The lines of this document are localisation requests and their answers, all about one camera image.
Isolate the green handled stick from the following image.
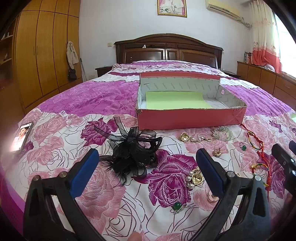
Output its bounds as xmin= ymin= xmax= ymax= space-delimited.
xmin=80 ymin=58 xmax=86 ymax=82

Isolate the dark wooden headboard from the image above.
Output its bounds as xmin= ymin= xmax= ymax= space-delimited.
xmin=114 ymin=33 xmax=224 ymax=69

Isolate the gold framed wall picture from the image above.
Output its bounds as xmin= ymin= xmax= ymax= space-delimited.
xmin=157 ymin=0 xmax=188 ymax=17

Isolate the floral pink purple bed blanket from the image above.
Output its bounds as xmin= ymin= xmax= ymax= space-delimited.
xmin=0 ymin=60 xmax=296 ymax=241

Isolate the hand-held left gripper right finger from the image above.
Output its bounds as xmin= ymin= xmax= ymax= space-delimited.
xmin=195 ymin=148 xmax=271 ymax=241

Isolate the hanging beige cloth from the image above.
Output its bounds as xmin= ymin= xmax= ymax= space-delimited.
xmin=66 ymin=41 xmax=79 ymax=70

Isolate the bright window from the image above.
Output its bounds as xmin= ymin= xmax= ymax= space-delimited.
xmin=275 ymin=14 xmax=296 ymax=77

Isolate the white and coral curtain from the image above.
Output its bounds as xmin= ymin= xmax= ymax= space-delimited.
xmin=251 ymin=0 xmax=284 ymax=73

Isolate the white air conditioner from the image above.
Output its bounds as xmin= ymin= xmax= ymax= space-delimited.
xmin=206 ymin=0 xmax=247 ymax=20

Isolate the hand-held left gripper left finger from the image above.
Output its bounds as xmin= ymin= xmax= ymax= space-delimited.
xmin=23 ymin=148 xmax=104 ymax=241

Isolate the gold flower pearl earring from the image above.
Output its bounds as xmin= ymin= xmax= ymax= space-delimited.
xmin=186 ymin=166 xmax=205 ymax=190

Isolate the light green paper sheet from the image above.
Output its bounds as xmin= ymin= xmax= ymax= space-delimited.
xmin=146 ymin=91 xmax=212 ymax=109

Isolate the dark wooden nightstand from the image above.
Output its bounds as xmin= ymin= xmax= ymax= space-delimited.
xmin=95 ymin=65 xmax=114 ymax=77
xmin=221 ymin=69 xmax=241 ymax=79

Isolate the pink flower gold hair clip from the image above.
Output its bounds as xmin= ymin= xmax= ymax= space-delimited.
xmin=206 ymin=190 xmax=220 ymax=202

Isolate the red string gold charm bracelet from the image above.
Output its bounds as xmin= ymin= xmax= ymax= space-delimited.
xmin=251 ymin=151 xmax=271 ymax=193

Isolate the pink cardboard box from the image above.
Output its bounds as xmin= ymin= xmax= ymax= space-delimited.
xmin=135 ymin=72 xmax=247 ymax=131

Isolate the wooden wardrobe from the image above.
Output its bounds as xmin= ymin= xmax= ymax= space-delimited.
xmin=13 ymin=0 xmax=84 ymax=114

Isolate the low wooden cabinet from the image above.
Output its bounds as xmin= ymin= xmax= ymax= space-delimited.
xmin=237 ymin=61 xmax=296 ymax=105

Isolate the gold pearl hair clip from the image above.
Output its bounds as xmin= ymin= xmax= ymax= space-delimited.
xmin=179 ymin=132 xmax=212 ymax=143

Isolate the red string beaded bracelet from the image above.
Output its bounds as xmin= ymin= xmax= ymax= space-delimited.
xmin=240 ymin=124 xmax=265 ymax=152

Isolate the black feather hair accessory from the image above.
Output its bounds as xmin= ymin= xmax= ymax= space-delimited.
xmin=94 ymin=116 xmax=163 ymax=186

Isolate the green gem silver ring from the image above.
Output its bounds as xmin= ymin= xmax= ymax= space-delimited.
xmin=171 ymin=202 xmax=186 ymax=215

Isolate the pale jade bead bracelet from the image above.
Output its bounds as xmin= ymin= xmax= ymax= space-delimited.
xmin=211 ymin=126 xmax=233 ymax=140

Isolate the smartphone with lit screen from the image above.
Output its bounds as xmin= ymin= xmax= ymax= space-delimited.
xmin=11 ymin=122 xmax=35 ymax=153

